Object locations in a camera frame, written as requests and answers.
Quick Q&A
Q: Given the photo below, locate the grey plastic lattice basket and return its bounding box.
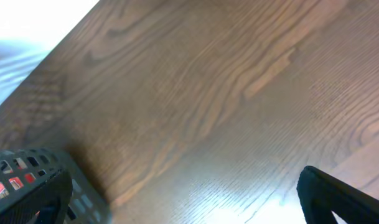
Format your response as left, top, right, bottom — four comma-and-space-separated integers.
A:
0, 148, 111, 224

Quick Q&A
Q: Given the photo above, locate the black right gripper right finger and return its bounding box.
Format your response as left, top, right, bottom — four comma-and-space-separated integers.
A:
297, 166, 379, 224

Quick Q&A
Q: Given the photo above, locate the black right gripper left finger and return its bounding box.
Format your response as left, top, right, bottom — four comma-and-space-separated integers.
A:
0, 169, 73, 224

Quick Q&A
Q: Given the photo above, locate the orange San Remo spaghetti pack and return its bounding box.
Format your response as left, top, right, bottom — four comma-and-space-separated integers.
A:
0, 157, 37, 200

